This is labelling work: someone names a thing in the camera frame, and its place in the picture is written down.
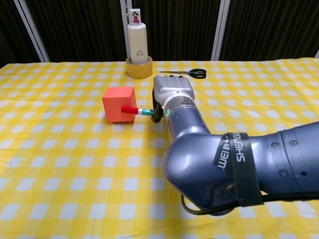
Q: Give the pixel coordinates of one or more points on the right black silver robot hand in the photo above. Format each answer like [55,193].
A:
[172,87]

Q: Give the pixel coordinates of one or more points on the red capped green marker pen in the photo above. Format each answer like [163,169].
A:
[130,110]

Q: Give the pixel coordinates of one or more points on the pink cube block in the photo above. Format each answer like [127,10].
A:
[117,107]

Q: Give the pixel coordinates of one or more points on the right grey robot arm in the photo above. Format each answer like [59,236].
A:
[194,159]

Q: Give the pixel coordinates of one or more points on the yellow tape roll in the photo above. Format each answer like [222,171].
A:
[138,71]

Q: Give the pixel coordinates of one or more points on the white cylindrical bottle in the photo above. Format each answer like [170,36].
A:
[137,42]

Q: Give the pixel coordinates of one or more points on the white mahjong tile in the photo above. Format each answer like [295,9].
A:
[134,17]

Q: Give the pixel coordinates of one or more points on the black pleated curtain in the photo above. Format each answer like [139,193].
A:
[82,27]

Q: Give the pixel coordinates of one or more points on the yellow white checked tablecloth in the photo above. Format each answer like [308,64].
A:
[74,161]

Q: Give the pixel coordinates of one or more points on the silver aluminium frame post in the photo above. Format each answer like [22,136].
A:
[220,32]
[123,25]
[32,32]
[317,54]

